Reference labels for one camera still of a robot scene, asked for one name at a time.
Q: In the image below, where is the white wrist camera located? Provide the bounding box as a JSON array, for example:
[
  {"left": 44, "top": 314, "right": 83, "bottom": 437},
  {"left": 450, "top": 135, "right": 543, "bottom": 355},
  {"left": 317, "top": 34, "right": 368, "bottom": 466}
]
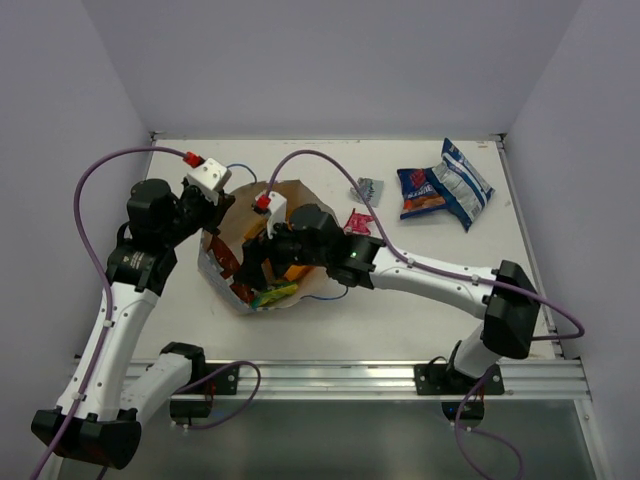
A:
[
  {"left": 253, "top": 191, "right": 287, "bottom": 239},
  {"left": 186, "top": 158, "right": 231, "bottom": 205}
]

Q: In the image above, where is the aluminium front rail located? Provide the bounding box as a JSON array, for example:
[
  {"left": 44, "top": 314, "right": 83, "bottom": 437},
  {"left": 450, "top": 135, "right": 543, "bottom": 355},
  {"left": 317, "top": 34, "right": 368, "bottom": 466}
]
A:
[{"left": 67, "top": 358, "right": 586, "bottom": 401}]

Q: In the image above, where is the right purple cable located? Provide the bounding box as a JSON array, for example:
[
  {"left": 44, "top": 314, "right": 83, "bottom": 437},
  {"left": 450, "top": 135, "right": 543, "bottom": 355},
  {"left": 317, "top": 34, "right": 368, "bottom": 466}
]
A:
[{"left": 264, "top": 149, "right": 586, "bottom": 480}]

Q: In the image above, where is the blue checkered paper bag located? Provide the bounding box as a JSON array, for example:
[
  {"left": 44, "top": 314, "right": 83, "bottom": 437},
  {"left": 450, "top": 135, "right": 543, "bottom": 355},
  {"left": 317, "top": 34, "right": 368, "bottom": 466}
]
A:
[{"left": 197, "top": 181, "right": 347, "bottom": 315}]

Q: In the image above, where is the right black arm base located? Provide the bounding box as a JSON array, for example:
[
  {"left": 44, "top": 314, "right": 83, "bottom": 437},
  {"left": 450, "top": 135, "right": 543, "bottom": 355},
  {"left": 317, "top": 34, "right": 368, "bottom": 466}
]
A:
[{"left": 413, "top": 356, "right": 505, "bottom": 427}]

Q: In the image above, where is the purple cable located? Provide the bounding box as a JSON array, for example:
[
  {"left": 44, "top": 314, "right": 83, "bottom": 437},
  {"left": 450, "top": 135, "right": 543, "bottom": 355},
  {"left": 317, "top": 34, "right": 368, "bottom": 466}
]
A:
[
  {"left": 264, "top": 149, "right": 586, "bottom": 480},
  {"left": 27, "top": 145, "right": 206, "bottom": 480}
]

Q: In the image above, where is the yellow candy bag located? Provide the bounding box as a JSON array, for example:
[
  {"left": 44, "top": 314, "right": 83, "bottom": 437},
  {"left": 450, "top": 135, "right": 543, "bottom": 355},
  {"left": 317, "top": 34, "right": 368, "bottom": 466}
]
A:
[{"left": 244, "top": 222, "right": 266, "bottom": 240}]

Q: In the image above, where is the red chips bag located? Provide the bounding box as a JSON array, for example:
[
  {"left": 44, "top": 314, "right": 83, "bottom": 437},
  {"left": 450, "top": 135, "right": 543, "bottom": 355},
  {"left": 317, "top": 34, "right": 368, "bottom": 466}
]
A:
[{"left": 207, "top": 235, "right": 254, "bottom": 304}]

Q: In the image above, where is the pink candy packet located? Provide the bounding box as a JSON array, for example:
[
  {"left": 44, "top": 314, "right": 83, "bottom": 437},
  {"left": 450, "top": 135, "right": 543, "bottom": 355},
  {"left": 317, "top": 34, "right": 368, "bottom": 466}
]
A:
[{"left": 343, "top": 209, "right": 374, "bottom": 236}]

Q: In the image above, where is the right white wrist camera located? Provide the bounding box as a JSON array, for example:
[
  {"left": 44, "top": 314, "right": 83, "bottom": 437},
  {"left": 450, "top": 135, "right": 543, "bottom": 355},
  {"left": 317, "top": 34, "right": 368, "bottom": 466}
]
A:
[{"left": 253, "top": 191, "right": 287, "bottom": 239}]

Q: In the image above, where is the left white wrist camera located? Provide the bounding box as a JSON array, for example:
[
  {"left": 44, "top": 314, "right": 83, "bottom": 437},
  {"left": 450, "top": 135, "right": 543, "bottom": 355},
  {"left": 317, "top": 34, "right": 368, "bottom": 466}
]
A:
[{"left": 186, "top": 158, "right": 231, "bottom": 205}]

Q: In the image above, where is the green yellow snack packet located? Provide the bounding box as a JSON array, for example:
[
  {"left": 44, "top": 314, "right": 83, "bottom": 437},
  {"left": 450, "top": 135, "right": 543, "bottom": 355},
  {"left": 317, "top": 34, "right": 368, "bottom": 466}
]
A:
[{"left": 250, "top": 282, "right": 298, "bottom": 309}]

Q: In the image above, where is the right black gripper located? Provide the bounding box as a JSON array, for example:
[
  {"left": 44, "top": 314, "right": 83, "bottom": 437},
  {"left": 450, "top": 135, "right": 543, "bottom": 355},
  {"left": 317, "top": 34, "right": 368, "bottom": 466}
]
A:
[{"left": 233, "top": 209, "right": 332, "bottom": 290}]

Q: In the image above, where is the blue Burts chips bag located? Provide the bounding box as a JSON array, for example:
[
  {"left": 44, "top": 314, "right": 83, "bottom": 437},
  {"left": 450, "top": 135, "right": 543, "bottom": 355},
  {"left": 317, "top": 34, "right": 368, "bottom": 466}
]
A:
[{"left": 396, "top": 138, "right": 495, "bottom": 232}]

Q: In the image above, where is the grey small snack packet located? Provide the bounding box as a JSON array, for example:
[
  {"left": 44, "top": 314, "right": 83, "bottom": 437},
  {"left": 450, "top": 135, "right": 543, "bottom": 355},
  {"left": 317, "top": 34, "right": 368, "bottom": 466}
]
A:
[{"left": 350, "top": 177, "right": 384, "bottom": 208}]

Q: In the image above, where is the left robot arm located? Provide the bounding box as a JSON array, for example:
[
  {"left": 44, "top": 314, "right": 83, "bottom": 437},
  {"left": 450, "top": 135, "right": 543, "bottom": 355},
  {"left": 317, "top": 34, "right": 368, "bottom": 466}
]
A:
[{"left": 31, "top": 177, "right": 235, "bottom": 469}]

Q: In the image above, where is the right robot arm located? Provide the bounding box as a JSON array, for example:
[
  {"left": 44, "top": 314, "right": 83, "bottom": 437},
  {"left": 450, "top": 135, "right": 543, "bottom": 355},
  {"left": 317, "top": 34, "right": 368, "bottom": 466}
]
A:
[{"left": 234, "top": 204, "right": 540, "bottom": 394}]

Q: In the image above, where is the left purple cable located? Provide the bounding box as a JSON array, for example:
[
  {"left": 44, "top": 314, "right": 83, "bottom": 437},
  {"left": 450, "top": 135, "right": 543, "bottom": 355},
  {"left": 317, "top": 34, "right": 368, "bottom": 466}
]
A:
[{"left": 27, "top": 145, "right": 206, "bottom": 480}]

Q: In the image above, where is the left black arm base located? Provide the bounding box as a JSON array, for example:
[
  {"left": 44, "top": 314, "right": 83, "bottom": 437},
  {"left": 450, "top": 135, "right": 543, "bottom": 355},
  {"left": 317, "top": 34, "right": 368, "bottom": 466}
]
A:
[{"left": 169, "top": 361, "right": 241, "bottom": 427}]

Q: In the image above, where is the orange snack bag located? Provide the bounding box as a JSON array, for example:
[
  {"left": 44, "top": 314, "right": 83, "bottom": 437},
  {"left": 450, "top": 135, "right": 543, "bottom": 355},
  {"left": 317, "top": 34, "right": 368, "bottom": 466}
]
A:
[{"left": 283, "top": 265, "right": 315, "bottom": 283}]

